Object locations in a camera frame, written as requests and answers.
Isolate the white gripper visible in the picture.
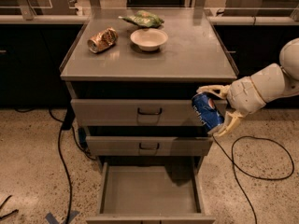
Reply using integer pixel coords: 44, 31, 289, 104
196, 77, 265, 137

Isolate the blue pepsi can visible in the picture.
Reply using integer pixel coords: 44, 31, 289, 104
192, 92, 224, 134

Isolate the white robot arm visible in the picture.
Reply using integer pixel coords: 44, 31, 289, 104
196, 38, 299, 136

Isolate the grey drawer cabinet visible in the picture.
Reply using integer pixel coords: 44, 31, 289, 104
58, 7, 240, 174

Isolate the grey open bottom drawer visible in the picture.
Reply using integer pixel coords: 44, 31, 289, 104
86, 163, 215, 224

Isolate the grey middle drawer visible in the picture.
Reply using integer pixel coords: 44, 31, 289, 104
86, 136, 212, 156

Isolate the crushed gold soda can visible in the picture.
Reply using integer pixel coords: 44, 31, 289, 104
87, 27, 118, 53

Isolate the grey top drawer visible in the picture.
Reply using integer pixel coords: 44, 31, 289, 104
70, 98, 229, 128

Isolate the white bowl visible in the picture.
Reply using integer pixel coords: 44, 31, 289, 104
130, 28, 168, 51

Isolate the green chip bag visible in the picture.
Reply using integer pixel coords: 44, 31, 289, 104
120, 10, 164, 28

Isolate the blue floor tape cross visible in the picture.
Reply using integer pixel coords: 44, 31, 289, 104
45, 210, 79, 224

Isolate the black middle drawer handle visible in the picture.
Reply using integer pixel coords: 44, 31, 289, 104
139, 143, 160, 150

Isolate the black drawer handle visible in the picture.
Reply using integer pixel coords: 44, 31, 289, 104
139, 143, 160, 150
137, 108, 163, 116

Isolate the black top drawer handle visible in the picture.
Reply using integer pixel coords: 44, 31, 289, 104
137, 108, 163, 116

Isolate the black floor cable left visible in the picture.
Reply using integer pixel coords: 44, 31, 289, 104
13, 106, 97, 224

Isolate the black cable bottom left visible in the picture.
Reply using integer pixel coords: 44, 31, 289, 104
0, 194, 20, 221

